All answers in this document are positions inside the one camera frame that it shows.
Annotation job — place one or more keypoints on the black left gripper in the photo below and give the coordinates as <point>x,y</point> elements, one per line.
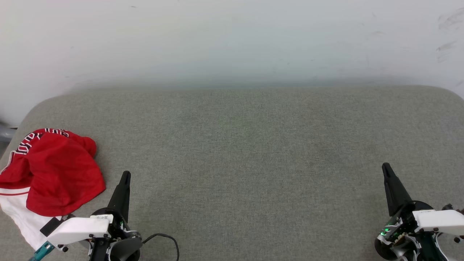
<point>121,226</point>

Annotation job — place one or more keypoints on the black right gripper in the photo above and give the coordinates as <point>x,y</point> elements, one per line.
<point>395,232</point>

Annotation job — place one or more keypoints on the red and white jersey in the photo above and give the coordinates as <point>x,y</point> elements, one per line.
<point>58,174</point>

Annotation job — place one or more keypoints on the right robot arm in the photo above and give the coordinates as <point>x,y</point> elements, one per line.
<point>429,250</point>

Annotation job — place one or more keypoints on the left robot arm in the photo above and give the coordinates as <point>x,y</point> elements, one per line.
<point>127,250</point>

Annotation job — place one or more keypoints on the grey fabric sofa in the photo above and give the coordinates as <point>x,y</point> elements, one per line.
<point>253,163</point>

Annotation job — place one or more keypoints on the teal left camera connector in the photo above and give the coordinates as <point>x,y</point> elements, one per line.
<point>42,250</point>

